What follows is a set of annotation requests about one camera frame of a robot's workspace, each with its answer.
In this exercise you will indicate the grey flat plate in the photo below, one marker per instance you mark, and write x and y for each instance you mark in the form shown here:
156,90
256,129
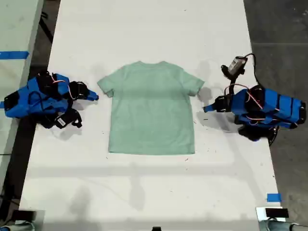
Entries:
39,221

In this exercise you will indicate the long blue tape strip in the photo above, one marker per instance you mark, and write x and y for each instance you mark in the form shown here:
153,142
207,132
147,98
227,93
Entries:
14,55

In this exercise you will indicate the small black block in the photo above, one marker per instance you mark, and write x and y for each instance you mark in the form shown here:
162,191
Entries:
156,229

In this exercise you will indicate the pale green T-shirt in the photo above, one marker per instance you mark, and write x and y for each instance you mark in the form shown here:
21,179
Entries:
151,108

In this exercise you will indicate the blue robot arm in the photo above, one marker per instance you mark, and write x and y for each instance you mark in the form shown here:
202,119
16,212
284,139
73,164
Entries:
284,108
21,106

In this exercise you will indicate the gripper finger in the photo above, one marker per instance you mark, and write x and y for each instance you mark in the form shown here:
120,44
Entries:
210,108
91,95

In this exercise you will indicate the short blue tape strip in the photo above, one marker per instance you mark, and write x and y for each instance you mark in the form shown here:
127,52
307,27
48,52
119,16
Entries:
2,104

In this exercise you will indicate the black camera box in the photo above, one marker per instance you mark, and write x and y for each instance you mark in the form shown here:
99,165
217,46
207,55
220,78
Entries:
234,63
61,121

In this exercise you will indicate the pale grey side table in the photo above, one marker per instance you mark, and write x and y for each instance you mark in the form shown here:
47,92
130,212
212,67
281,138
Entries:
14,29

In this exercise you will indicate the blue tape square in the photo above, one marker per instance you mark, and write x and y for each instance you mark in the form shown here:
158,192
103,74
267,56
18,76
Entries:
274,197

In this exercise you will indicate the grey metal tube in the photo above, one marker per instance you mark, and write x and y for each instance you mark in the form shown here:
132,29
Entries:
279,226
26,227

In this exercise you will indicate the black stand leg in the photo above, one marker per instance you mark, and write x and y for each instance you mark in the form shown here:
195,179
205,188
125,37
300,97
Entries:
47,29

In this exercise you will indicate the small black box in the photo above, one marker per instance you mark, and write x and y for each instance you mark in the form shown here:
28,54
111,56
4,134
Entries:
276,213
22,214

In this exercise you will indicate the black camera stalk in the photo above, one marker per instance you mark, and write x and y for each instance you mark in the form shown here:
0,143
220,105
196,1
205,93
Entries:
71,106
232,83

